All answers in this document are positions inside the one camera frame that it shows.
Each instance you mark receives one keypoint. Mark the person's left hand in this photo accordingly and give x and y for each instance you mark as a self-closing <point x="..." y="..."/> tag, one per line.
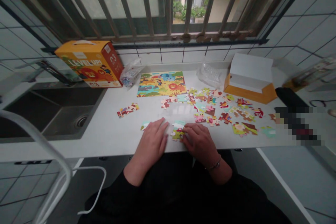
<point x="153" y="140"/>

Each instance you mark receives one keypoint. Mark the finished savanna animal puzzle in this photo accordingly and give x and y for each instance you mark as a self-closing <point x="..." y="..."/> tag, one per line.
<point x="161" y="84"/>

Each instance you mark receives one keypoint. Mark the pile of loose puzzle pieces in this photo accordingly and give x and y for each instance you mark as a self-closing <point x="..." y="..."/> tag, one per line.
<point x="210" y="108"/>

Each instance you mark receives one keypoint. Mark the empty clear plastic bag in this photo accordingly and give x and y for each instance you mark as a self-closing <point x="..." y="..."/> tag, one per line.
<point x="211" y="73"/>

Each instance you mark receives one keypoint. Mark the person's right fingers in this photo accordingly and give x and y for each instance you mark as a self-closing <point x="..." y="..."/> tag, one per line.
<point x="189" y="132"/>

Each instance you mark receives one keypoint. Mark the person's body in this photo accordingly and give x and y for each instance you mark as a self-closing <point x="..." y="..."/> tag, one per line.
<point x="181" y="200"/>

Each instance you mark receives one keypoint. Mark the person's left fingers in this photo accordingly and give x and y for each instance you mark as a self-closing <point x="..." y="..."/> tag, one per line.
<point x="155" y="125"/>

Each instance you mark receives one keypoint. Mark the barred window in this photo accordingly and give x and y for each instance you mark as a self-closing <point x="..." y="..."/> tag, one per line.
<point x="157" y="6"/>

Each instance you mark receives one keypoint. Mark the person's right hand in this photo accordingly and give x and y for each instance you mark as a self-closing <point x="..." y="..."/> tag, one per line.
<point x="200" y="142"/>

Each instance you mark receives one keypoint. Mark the orange lion print puzzle box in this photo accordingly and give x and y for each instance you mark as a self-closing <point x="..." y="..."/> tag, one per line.
<point x="90" y="65"/>

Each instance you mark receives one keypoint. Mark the clear bag of puzzle pieces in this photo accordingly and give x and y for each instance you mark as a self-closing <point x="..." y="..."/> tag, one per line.
<point x="130" y="75"/>

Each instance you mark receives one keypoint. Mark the steel kitchen sink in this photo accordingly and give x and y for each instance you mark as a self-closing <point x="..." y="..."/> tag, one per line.
<point x="55" y="113"/>

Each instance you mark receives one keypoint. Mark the steel faucet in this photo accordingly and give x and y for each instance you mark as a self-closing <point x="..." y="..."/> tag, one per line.
<point x="52" y="73"/>

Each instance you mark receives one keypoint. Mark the joined puzzle section with red car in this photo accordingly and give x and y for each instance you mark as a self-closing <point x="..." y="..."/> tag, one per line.
<point x="176" y="130"/>

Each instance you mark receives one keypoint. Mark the black oblong object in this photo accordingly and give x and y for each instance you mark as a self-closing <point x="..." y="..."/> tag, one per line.
<point x="288" y="99"/>

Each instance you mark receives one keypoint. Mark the open white and orange box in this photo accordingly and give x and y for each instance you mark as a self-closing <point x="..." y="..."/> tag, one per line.
<point x="249" y="82"/>

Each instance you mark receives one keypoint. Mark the joined cow puzzle pieces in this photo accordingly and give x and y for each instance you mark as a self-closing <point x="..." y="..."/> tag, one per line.
<point x="128" y="109"/>

